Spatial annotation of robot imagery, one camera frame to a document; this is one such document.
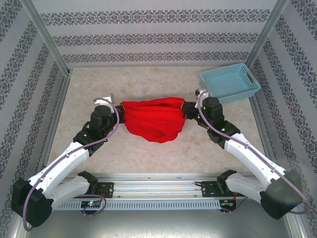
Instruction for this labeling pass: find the red t-shirt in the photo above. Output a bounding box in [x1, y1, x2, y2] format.
[120, 97, 186, 144]

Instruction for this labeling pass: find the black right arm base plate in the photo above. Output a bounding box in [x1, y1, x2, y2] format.
[202, 180, 247, 198]

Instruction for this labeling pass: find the light blue plastic basket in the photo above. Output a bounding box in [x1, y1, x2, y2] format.
[200, 63, 261, 105]

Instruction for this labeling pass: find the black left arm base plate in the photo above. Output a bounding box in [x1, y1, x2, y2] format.
[95, 182, 114, 199]

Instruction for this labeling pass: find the grey sheet metal panel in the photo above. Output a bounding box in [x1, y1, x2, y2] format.
[9, 198, 307, 238]

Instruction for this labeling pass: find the slotted grey cable duct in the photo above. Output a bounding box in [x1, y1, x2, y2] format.
[52, 199, 221, 211]

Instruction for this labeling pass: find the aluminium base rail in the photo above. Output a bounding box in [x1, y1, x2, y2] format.
[24, 173, 290, 199]

